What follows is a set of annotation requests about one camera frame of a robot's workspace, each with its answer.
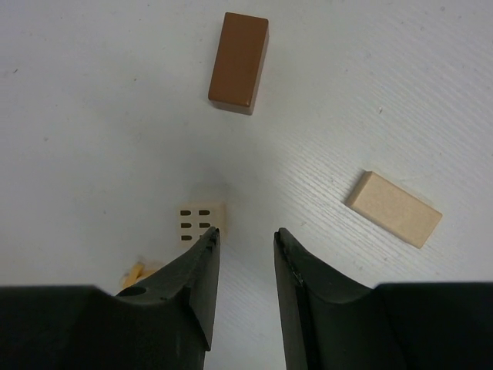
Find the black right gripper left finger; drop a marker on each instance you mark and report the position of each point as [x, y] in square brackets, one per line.
[191, 280]

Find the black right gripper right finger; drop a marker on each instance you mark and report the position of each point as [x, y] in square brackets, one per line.
[326, 317]

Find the beige cube with windows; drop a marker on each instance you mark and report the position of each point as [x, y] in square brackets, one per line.
[194, 219]

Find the plain beige rectangular block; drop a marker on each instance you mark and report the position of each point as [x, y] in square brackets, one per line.
[393, 209]

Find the brown rectangular wooden block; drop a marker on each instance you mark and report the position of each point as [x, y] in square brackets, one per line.
[239, 63]

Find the helicopter shaped wooden piece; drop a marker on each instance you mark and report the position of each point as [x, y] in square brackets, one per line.
[139, 271]

